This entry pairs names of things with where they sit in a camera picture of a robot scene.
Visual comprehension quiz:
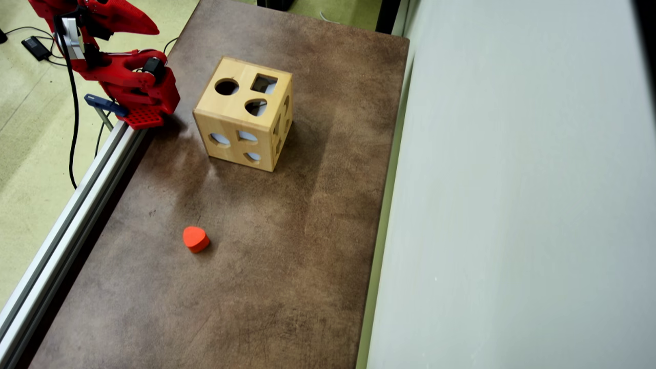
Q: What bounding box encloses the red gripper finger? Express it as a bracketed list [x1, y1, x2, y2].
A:
[101, 0, 160, 36]

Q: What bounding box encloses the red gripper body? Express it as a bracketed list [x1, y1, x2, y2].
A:
[28, 0, 116, 39]

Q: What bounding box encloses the wooden shape sorter box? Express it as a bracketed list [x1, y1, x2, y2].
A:
[192, 56, 294, 173]

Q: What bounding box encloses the black power adapter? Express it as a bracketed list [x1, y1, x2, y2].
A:
[21, 36, 52, 62]

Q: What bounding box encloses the blue clamp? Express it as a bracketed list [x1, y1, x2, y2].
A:
[84, 93, 129, 131]

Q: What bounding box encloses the orange rounded triangle block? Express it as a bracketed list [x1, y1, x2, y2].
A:
[183, 226, 211, 254]

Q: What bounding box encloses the brown mat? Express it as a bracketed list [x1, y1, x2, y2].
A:
[28, 0, 411, 369]

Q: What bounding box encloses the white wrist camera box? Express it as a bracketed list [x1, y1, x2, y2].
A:
[54, 16, 87, 61]

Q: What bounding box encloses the thin black adapter cable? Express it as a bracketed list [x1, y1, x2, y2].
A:
[0, 26, 70, 67]

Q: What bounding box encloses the black camera cable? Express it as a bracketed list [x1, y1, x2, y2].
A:
[53, 28, 81, 189]

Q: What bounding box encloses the black cable below rail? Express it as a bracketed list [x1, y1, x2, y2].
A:
[92, 122, 105, 162]

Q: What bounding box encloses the aluminium profile rail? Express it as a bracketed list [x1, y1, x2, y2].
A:
[0, 119, 149, 369]

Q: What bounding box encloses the dark vertical post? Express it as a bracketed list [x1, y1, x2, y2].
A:
[376, 0, 401, 34]

